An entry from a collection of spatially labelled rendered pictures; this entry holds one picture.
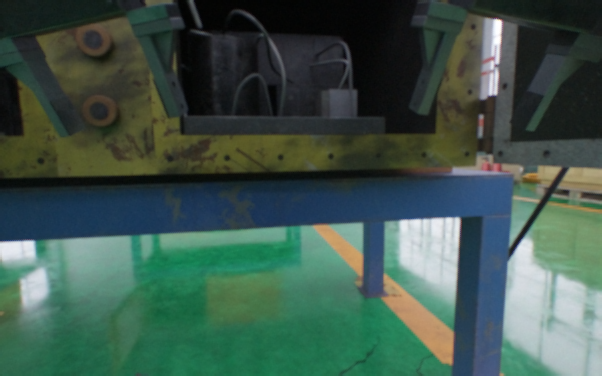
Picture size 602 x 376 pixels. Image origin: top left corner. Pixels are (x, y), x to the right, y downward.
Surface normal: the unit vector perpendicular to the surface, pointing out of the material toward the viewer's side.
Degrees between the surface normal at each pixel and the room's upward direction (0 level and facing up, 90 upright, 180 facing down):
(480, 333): 90
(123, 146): 90
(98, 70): 90
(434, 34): 113
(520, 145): 90
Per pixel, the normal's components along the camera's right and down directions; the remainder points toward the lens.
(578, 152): -0.99, 0.03
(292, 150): 0.17, 0.11
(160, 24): -0.05, 0.50
